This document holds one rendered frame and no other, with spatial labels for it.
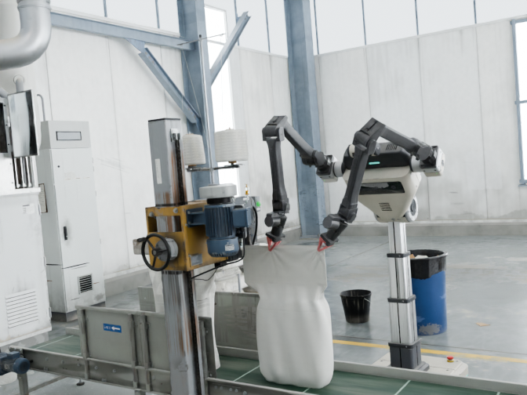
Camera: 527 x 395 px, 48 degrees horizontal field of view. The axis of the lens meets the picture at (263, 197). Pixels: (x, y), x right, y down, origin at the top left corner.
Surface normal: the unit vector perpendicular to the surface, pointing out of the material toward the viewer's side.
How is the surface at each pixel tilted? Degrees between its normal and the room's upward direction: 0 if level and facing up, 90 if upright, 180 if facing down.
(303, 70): 90
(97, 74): 90
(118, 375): 90
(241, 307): 90
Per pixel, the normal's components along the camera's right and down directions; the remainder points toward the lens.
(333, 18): -0.54, 0.09
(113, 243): 0.84, -0.04
